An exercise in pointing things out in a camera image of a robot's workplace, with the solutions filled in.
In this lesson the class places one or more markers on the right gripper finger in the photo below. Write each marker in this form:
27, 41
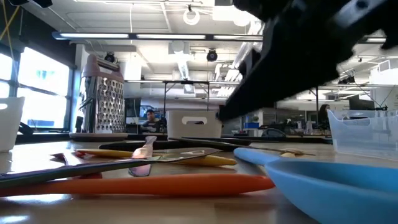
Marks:
289, 68
250, 63

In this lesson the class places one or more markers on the yellow silicone spatula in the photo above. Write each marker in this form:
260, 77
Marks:
211, 160
287, 154

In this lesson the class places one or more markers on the black slotted spoon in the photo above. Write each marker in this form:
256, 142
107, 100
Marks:
186, 145

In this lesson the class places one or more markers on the blue silicone spoon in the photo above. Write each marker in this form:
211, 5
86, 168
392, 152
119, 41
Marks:
326, 186

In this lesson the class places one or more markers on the orange silicone spatula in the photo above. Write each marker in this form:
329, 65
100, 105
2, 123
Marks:
140, 185

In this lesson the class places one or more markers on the person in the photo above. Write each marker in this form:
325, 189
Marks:
324, 116
151, 123

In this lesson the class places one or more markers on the dark office chair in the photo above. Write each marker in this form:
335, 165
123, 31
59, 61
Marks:
273, 133

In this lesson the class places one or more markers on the black computer monitor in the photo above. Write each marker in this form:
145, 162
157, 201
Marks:
360, 104

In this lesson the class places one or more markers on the long ceiling light bar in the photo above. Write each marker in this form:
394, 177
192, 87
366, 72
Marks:
171, 36

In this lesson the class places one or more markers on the white plastic bin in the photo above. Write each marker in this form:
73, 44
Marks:
9, 124
192, 132

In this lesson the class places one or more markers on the clear plastic bin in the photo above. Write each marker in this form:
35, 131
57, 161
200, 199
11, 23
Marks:
363, 137

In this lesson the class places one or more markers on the black ceiling camera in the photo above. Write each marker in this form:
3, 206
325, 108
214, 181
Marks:
109, 57
212, 55

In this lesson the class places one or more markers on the black background frame stand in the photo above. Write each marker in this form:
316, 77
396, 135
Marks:
186, 82

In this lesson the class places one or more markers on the black aluminium table frame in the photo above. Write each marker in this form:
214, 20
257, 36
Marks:
46, 137

